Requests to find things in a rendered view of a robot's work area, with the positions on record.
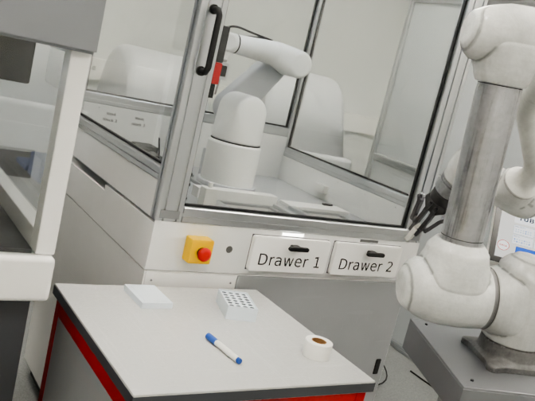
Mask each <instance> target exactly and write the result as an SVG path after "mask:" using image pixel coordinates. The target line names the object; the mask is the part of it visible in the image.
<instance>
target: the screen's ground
mask: <svg viewBox="0 0 535 401"><path fill-rule="evenodd" d="M515 224H517V225H521V226H524V227H527V228H532V229H535V217H533V218H529V219H521V218H518V217H516V216H512V215H510V214H508V213H507V212H504V211H502V215H501V220H500V225H499V229H498V238H499V239H505V240H509V241H510V250H509V252H508V251H502V250H499V249H496V248H495V253H494V255H496V256H499V257H504V256H506V255H508V254H509V253H514V252H515V247H516V246H517V247H523V246H520V245H517V244H513V243H511V240H512V235H513V229H514V225H515ZM523 248H525V249H529V250H532V251H535V249H532V248H528V247H523Z"/></svg>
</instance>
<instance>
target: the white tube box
mask: <svg viewBox="0 0 535 401"><path fill-rule="evenodd" d="M216 302H217V304H218V306H219V308H220V310H221V312H222V313H223V315H224V317H225V319H229V320H237V321H250V322H256V316H257V313H258V308H257V307H256V305H255V303H254V302H253V300H252V299H251V298H250V296H249V295H248V293H246V292H240V291H234V290H222V289H219V290H218V293H217V300H216Z"/></svg>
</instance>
